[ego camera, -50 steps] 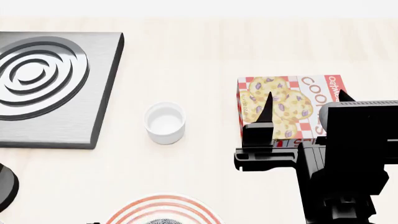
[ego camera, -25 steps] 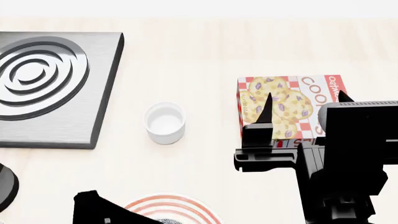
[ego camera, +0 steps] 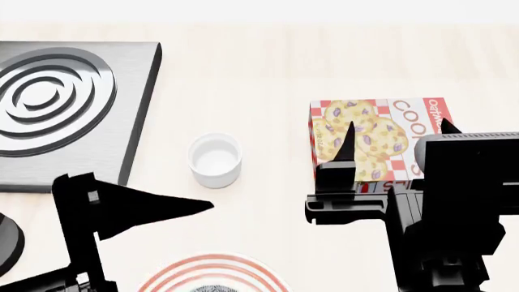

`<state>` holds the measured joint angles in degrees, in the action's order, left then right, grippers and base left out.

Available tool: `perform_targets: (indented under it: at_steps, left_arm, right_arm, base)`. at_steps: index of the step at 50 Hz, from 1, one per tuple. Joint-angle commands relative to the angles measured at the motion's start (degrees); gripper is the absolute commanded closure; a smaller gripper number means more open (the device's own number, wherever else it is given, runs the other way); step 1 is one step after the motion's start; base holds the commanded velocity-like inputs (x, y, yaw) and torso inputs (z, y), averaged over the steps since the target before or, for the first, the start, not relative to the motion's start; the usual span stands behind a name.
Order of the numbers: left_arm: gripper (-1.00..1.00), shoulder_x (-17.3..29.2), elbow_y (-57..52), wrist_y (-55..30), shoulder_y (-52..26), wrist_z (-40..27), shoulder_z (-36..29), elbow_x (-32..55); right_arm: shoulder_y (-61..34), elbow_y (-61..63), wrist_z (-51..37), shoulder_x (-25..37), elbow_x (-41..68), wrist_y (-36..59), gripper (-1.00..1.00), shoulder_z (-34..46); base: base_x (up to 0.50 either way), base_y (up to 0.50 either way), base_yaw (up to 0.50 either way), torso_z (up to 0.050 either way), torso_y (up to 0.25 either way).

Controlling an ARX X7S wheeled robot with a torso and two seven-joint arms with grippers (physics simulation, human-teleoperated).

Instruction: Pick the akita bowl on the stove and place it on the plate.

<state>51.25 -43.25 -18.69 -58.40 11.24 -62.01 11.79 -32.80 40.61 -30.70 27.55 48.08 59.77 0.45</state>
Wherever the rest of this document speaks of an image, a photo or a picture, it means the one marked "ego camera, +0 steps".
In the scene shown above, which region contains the oatmeal cookies box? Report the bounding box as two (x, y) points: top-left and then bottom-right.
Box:
(309, 97), (454, 195)

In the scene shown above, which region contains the dark camera box on gripper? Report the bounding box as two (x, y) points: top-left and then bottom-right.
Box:
(414, 131), (519, 217)

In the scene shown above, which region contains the white ramekin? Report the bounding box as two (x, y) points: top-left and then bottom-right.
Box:
(187, 131), (243, 190)

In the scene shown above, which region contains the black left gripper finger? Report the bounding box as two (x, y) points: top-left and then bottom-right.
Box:
(95, 181), (216, 242)

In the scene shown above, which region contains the dark grey bowl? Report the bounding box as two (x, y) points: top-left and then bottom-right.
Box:
(0, 212), (26, 270)

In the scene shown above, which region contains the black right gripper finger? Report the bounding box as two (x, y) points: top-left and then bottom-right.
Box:
(315, 120), (358, 193)
(440, 117), (463, 135)

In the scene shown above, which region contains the white plate with red rings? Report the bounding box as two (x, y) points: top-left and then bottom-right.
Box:
(136, 252), (294, 292)

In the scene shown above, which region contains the silver stove with spiral burner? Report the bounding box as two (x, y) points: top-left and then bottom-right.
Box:
(0, 41), (163, 195)

